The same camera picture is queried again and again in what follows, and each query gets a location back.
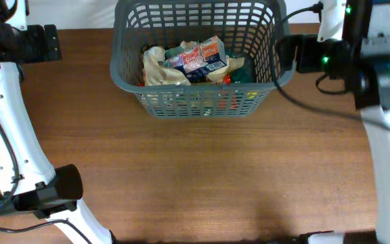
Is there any green Nescafe coffee bag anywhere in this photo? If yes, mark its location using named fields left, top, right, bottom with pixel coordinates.
left=223, top=49, right=257, bottom=106

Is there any beige paper pouch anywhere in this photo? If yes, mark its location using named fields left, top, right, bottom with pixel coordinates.
left=143, top=46, right=191, bottom=87
left=180, top=41, right=243, bottom=83

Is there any Kleenex tissue multipack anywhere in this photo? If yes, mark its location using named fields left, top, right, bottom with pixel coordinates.
left=164, top=36, right=228, bottom=83

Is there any San Remo spaghetti packet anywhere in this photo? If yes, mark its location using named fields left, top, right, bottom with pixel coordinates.
left=136, top=82, right=235, bottom=117

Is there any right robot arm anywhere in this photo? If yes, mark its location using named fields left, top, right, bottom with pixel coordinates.
left=269, top=1, right=390, bottom=243

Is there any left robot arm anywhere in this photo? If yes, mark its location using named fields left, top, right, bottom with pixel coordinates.
left=0, top=0, right=116, bottom=243

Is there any grey plastic basket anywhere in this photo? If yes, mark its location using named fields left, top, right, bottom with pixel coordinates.
left=110, top=0, right=293, bottom=119

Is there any right black cable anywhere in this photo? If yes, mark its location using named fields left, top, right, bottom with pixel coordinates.
left=271, top=2, right=390, bottom=153

